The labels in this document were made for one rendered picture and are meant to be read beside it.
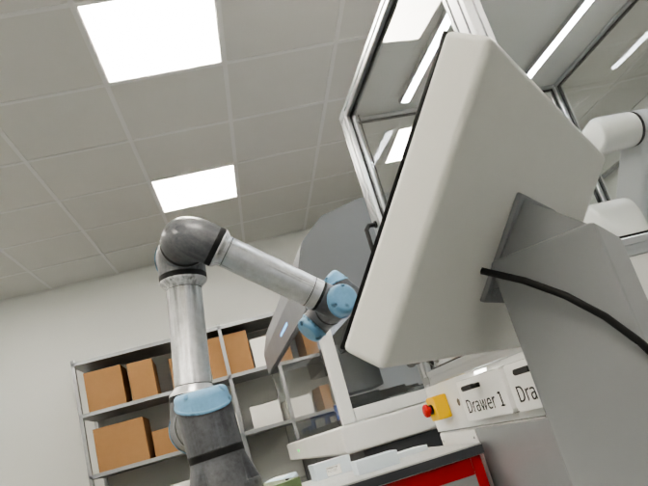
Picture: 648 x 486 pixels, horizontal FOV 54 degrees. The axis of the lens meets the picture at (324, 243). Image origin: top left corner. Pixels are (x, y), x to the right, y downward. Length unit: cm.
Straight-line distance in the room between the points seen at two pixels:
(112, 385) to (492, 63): 515
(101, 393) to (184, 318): 407
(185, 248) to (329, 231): 121
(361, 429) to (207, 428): 120
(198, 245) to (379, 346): 92
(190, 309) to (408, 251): 102
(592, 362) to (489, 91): 29
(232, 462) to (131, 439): 419
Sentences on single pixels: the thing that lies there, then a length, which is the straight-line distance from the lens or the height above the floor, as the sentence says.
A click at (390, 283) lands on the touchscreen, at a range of 58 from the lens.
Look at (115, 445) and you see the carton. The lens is 553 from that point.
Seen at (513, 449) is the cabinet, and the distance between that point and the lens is 174.
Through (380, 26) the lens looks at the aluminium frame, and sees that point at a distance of 197.
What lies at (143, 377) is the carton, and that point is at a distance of 548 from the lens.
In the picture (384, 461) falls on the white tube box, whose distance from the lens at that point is 190.
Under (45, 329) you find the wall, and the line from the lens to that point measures 627.
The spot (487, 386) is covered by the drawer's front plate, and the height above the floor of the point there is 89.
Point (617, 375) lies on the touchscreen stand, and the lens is 71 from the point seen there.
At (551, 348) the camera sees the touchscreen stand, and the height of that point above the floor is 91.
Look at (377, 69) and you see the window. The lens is 206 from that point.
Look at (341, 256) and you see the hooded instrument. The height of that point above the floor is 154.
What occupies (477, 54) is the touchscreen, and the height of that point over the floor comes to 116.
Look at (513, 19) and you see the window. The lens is 155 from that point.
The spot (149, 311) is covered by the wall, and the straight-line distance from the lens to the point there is 607.
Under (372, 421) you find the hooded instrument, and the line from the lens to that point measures 248.
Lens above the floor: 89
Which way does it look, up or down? 16 degrees up
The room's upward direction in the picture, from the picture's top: 16 degrees counter-clockwise
